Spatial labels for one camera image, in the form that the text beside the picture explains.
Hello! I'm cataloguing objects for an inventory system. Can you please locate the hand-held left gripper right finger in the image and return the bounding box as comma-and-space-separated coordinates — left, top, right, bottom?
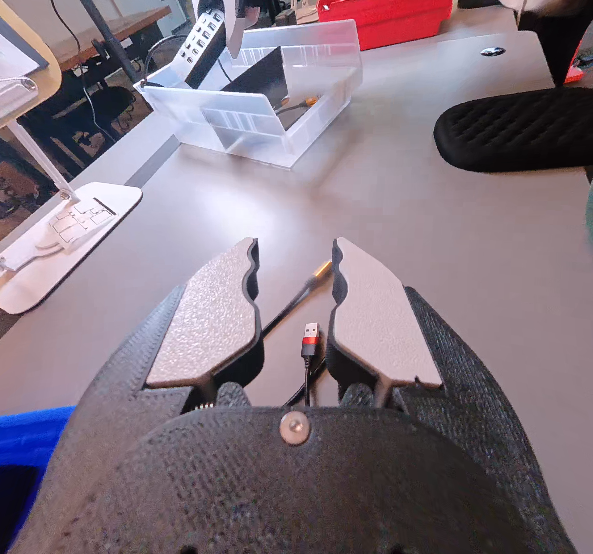
326, 237, 444, 410

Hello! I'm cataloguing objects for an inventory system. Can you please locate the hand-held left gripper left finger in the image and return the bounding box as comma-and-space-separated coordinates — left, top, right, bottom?
145, 237, 266, 412

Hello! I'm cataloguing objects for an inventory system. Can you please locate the black USB hub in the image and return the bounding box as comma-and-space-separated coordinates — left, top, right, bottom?
173, 9, 229, 90

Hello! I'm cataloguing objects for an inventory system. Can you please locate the red black USB cable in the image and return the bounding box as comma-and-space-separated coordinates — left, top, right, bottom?
282, 322, 326, 408

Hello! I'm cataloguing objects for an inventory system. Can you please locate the orange black USB cable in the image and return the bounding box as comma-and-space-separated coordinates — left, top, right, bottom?
261, 260, 333, 335

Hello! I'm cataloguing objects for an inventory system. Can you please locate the clear plastic bin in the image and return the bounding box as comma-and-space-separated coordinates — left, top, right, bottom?
132, 18, 364, 170

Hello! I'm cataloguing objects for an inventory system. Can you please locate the blue plastic bin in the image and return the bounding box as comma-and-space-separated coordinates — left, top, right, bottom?
0, 405, 78, 554

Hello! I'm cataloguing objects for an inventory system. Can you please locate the black bin divider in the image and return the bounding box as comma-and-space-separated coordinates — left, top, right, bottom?
219, 45, 291, 102

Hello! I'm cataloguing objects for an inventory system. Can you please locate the wooden desk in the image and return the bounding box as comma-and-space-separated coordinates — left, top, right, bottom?
48, 4, 173, 72

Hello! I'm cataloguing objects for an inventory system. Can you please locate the red plastic bin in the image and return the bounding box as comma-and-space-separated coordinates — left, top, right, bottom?
316, 0, 455, 52

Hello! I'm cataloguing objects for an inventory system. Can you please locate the white stand base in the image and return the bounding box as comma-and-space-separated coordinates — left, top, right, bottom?
0, 181, 144, 315

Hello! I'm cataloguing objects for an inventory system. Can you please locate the black power cable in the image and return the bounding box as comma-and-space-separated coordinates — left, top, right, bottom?
29, 0, 117, 144

